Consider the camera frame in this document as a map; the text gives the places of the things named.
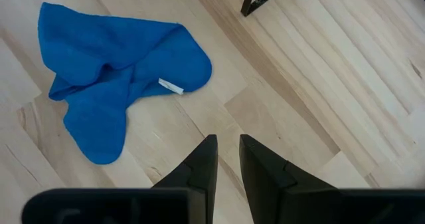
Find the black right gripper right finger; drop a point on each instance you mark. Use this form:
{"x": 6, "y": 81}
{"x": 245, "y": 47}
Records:
{"x": 269, "y": 184}

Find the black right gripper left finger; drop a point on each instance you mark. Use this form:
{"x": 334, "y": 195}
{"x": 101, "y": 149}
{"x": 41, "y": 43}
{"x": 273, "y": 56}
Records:
{"x": 202, "y": 171}

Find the wooden shelf with black legs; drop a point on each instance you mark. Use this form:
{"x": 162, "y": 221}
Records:
{"x": 252, "y": 3}

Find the blue microfibre cloth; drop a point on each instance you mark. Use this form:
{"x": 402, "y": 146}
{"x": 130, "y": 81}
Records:
{"x": 109, "y": 58}

